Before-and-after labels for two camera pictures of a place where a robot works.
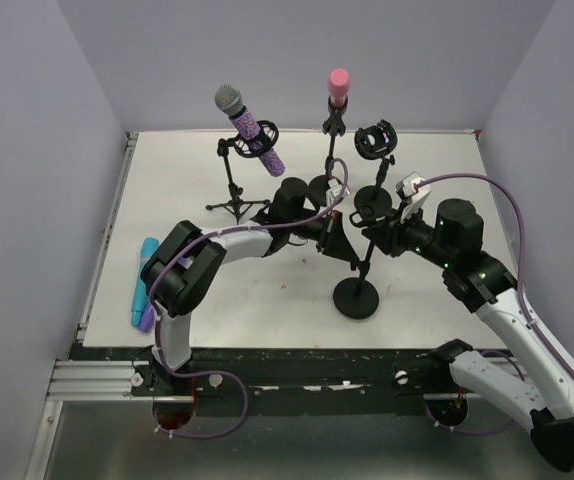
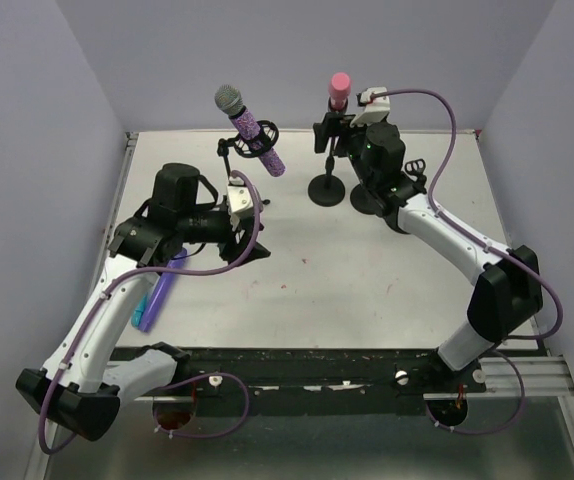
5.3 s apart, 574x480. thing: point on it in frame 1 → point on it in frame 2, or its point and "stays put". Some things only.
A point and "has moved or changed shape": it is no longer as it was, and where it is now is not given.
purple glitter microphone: (229, 98) stays put
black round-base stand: (357, 298) has moved or changed shape
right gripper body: (413, 234) → (350, 137)
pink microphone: (338, 86) stays put
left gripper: (333, 241) → (231, 250)
